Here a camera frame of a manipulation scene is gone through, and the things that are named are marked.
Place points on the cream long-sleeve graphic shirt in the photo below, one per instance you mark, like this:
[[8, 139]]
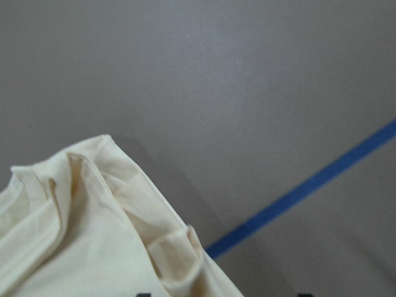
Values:
[[89, 222]]

